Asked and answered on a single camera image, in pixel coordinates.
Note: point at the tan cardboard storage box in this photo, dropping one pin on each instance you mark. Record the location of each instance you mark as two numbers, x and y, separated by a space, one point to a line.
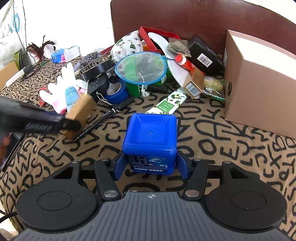
260 84

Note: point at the red open box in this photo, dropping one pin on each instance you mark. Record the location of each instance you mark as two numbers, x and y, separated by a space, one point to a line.
155 39

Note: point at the blue rimmed mesh net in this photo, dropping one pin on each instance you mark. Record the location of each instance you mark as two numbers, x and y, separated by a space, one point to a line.
141 68

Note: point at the green cardboard box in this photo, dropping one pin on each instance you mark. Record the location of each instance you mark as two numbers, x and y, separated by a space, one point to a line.
143 91

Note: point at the white blue cream tube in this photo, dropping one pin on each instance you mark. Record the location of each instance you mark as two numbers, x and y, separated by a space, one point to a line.
71 96

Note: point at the dark red feather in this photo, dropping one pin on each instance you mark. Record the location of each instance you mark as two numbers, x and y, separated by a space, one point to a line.
38 52

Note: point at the green white floral tube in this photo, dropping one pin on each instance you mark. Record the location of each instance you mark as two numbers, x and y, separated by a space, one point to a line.
170 104

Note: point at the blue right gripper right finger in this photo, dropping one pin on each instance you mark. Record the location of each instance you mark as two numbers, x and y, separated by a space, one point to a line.
184 165

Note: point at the orange brown carton box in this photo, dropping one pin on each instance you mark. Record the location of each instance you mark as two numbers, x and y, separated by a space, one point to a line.
194 83

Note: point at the red capped small bottle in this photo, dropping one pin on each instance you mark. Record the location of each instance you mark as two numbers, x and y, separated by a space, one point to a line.
184 62

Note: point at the dark red wooden headboard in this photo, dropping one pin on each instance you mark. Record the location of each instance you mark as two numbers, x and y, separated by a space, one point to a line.
209 20

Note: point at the blue tape roll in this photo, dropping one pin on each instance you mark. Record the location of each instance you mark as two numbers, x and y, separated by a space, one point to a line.
117 92

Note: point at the steel wool scrubber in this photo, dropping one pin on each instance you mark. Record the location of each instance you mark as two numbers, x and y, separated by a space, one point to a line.
88 58

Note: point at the white pink knit glove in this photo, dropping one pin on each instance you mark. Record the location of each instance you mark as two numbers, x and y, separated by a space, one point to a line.
56 94

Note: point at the small brown cardboard box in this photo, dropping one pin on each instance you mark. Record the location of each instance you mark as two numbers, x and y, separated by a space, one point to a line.
80 112

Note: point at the blue tissue pack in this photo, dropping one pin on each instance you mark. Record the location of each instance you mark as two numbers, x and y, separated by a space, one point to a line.
65 55

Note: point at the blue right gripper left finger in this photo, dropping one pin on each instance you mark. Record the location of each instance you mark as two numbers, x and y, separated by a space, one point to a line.
118 165

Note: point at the white patterned drawstring pouch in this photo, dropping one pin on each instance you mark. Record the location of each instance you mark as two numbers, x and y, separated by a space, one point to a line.
127 45

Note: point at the thin black marker pen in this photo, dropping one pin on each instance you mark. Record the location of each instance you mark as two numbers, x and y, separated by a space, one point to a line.
106 116

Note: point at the black box with barcode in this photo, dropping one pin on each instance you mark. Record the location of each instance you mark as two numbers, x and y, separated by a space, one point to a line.
204 58

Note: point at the blue plastic cube container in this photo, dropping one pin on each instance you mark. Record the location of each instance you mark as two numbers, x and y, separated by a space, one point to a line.
150 143

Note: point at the black key fob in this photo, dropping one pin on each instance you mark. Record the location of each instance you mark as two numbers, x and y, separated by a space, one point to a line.
97 85

